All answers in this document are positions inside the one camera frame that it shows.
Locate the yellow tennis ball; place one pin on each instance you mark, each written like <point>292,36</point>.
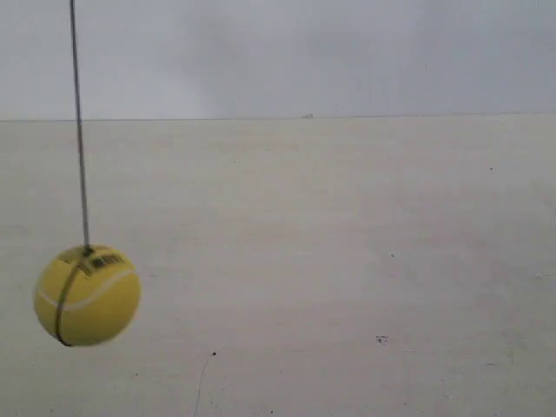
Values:
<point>85,299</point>

